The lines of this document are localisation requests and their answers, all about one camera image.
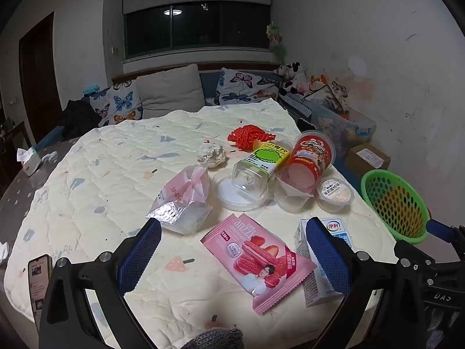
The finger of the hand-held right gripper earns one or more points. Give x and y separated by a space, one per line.
441 229

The small sealed jelly cup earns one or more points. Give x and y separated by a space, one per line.
334 189

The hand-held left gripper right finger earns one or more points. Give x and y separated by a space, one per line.
327 258

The patterned flat box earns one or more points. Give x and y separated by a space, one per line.
296 105

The black and white cow plush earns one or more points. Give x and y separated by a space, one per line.
290 72

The pink wafer snack packet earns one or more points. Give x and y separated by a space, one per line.
254 258

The window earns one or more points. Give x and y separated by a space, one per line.
199 25

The clear plastic storage box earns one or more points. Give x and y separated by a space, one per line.
348 131

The red foam fruit net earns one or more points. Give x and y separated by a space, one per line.
250 134

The hanging flower decoration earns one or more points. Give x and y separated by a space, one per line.
274 34

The crumpled white paper ball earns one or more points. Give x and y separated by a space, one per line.
210 155

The tissue box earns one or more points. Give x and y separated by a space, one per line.
32 163

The silver and pink foil bag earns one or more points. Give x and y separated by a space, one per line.
181 203

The smartphone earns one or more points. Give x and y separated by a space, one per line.
38 283

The dark wooden door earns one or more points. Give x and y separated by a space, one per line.
40 80

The clear round plastic lid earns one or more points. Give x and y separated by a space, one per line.
227 196

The dark clothes pile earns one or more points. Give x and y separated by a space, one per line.
78 118

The grey knitted cloth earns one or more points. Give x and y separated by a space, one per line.
214 338

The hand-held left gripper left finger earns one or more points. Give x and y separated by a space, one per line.
140 258

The white and blue milk carton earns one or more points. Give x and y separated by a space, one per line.
314 291

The cream printed quilt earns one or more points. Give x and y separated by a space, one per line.
109 174

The butterfly print pillow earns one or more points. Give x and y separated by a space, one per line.
243 85
120 103

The black pouch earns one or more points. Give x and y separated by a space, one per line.
307 124

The red instant noodle cup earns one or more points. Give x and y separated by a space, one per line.
308 152

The clear plastic cup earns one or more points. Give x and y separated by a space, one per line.
290 203

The brown cardboard box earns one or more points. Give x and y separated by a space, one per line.
367 160

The clear juice bottle yellow-green label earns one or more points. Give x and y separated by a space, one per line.
265 160

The pink plush toy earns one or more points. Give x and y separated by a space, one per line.
304 87

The beige pillow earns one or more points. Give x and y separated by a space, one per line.
170 91

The patterned cloth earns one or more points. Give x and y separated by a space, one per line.
339 96

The orange fox plush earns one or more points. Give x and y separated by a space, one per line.
318 81

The green plastic basket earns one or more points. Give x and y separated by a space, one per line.
370 185

